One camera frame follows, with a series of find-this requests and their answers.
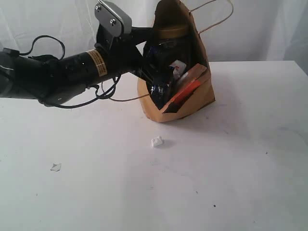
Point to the brown orange coffee pouch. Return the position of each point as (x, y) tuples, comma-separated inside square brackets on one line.
[(189, 82)]

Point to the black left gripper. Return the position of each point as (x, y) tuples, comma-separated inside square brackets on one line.
[(121, 56)]

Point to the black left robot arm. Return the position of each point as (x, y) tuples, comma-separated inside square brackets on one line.
[(54, 81)]

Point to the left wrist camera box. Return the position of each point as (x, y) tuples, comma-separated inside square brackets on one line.
[(113, 19)]

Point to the dark noodle package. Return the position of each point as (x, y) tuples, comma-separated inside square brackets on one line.
[(160, 93)]

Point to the white backdrop curtain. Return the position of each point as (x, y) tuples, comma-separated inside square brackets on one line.
[(238, 30)]

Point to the clear plastic scrap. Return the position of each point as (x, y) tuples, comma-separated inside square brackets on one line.
[(56, 167)]

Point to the brown paper shopping bag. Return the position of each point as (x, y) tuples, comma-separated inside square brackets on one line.
[(168, 58)]

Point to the white blue salt packet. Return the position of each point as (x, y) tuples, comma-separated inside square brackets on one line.
[(178, 67)]

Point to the nut jar with gold lid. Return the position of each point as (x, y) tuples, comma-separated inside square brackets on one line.
[(172, 36)]

